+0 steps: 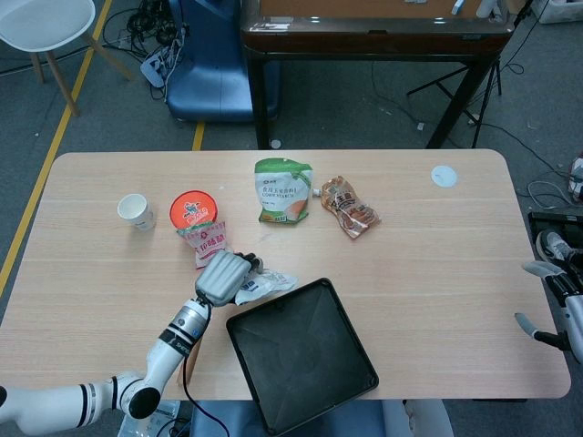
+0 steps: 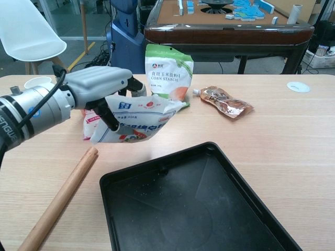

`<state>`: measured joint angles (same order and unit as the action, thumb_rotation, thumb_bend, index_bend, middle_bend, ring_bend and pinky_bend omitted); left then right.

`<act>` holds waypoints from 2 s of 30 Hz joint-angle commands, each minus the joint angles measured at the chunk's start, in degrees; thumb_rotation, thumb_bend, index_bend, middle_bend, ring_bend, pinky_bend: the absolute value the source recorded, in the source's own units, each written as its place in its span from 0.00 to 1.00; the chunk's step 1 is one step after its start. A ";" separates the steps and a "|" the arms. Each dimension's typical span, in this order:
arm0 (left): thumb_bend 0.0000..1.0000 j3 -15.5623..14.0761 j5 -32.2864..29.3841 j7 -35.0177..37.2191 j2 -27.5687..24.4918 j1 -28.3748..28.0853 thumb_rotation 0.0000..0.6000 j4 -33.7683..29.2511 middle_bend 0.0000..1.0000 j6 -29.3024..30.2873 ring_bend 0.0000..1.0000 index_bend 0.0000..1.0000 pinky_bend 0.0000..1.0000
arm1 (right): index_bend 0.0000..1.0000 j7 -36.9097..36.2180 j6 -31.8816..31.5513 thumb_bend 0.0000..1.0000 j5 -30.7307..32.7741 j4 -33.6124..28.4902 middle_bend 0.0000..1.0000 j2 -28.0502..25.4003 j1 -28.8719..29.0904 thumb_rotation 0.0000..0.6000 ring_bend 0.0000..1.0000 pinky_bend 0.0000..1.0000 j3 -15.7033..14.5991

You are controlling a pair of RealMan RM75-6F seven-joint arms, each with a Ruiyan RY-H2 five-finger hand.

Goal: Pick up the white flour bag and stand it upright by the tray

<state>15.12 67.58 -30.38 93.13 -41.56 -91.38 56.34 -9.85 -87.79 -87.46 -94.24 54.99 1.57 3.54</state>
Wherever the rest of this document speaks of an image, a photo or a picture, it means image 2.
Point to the tilted blue white mahjong tile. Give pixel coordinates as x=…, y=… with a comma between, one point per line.
x=275, y=20

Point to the green white corn starch bag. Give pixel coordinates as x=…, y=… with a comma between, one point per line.
x=165, y=75

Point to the white sugar bag blue print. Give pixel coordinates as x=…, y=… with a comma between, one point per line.
x=146, y=115

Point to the pink salt bag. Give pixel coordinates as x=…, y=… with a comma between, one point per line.
x=89, y=125

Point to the brown sauce spout pouch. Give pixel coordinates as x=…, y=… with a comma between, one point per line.
x=225, y=102

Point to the flat white mahjong tile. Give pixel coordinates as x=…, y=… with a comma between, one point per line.
x=229, y=16

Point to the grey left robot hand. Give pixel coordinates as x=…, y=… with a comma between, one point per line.
x=96, y=83

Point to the black baking tray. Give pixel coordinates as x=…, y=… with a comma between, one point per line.
x=183, y=209

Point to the stack of white paper cups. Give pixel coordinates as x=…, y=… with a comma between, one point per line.
x=36, y=82

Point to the white paper roll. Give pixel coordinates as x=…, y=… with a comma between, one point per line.
x=294, y=14

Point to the black mahjong table centre dome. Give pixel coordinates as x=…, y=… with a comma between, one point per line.
x=216, y=3

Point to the white round grommet cover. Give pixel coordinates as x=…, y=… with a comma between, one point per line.
x=298, y=86

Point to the white cardboard box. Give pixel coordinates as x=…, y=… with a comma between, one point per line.
x=318, y=57

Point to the pile of blue mahjong tiles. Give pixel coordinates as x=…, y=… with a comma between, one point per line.
x=248, y=10

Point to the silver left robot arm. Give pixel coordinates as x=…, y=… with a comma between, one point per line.
x=39, y=112

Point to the wooden rolling pin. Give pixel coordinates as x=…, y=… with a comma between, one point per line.
x=57, y=201

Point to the wooden post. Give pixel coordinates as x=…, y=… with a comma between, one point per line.
x=84, y=26

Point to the blue machine base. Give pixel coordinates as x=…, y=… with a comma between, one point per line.
x=125, y=39

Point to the blue mahjong tile pair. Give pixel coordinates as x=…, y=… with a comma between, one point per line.
x=190, y=7

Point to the upright blue white mahjong tile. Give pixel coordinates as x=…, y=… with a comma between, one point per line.
x=180, y=6

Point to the white chair wooden legs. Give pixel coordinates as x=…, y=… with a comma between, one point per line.
x=26, y=34

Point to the brown mahjong table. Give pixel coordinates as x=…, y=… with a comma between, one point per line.
x=222, y=34

